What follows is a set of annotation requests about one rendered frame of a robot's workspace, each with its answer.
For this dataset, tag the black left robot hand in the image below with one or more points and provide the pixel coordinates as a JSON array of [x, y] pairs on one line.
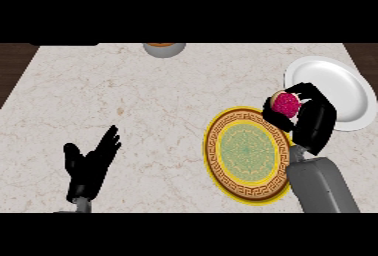
[[91, 166]]

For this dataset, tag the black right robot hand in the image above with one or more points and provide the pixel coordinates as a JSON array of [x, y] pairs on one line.
[[315, 126]]

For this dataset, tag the pink frosted cupcake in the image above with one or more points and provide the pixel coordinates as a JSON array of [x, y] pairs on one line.
[[286, 104]]

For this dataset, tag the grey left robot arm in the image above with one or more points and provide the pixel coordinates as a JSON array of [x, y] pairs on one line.
[[82, 206]]

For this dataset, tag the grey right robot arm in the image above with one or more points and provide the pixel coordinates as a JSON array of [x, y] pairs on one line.
[[320, 185]]

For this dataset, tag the white plate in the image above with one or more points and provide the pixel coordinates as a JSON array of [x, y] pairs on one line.
[[340, 90]]

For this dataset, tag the yellow patterned plate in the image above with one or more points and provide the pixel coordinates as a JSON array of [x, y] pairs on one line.
[[246, 155]]

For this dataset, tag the grey bowl with orange contents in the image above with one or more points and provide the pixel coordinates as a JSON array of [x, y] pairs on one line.
[[165, 50]]

